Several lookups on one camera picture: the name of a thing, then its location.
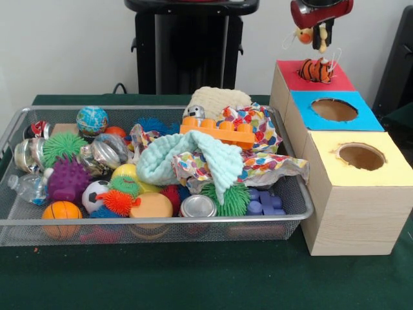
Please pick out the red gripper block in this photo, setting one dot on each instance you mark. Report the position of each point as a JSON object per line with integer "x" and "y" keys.
{"x": 322, "y": 15}

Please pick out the yellow duck toy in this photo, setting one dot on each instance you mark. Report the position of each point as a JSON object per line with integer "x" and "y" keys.
{"x": 305, "y": 35}

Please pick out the orange striped tiger toy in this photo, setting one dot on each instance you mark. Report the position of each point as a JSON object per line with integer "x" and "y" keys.
{"x": 314, "y": 71}

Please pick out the cream waffle cloth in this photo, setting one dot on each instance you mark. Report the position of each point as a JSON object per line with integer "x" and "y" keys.
{"x": 219, "y": 98}

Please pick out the colourful dotted cloth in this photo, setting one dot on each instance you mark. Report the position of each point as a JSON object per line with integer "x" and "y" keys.
{"x": 267, "y": 164}

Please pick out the wooden box with three holes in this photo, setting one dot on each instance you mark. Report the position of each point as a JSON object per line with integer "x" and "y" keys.
{"x": 355, "y": 219}

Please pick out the metal mesh bin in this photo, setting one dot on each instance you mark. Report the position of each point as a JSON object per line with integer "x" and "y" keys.
{"x": 226, "y": 232}

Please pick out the black upright panel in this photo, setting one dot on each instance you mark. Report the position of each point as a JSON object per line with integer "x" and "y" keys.
{"x": 397, "y": 64}

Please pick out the dark green table cloth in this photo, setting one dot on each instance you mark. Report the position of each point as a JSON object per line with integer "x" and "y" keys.
{"x": 403, "y": 119}
{"x": 193, "y": 284}

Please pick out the orange building block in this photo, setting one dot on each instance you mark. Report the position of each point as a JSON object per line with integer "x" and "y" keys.
{"x": 226, "y": 132}

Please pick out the silver can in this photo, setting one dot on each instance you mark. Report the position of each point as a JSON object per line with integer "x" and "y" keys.
{"x": 198, "y": 206}

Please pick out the blue globe ball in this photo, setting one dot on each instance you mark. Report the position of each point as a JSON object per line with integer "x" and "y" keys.
{"x": 92, "y": 120}

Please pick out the small soccer ball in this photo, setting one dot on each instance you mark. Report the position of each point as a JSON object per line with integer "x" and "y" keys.
{"x": 93, "y": 195}

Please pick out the green spiky ball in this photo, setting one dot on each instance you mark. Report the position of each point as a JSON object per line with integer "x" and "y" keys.
{"x": 63, "y": 148}

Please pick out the purple spiky ball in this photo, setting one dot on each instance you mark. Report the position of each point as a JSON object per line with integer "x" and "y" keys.
{"x": 67, "y": 181}

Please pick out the orange mini basketball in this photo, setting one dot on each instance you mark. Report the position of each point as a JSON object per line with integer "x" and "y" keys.
{"x": 62, "y": 211}

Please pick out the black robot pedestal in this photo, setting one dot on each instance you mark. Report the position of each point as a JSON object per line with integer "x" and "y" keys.
{"x": 193, "y": 48}

